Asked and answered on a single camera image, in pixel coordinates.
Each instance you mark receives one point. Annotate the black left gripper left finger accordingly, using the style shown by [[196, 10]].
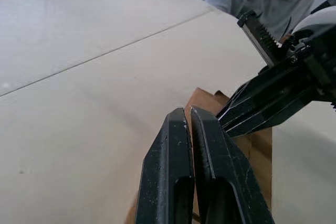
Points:
[[165, 171]]

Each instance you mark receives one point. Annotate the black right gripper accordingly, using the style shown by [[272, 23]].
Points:
[[317, 58]]

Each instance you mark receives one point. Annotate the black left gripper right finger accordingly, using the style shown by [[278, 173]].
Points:
[[225, 179]]

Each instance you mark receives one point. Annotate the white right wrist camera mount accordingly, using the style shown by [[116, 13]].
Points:
[[317, 20]]

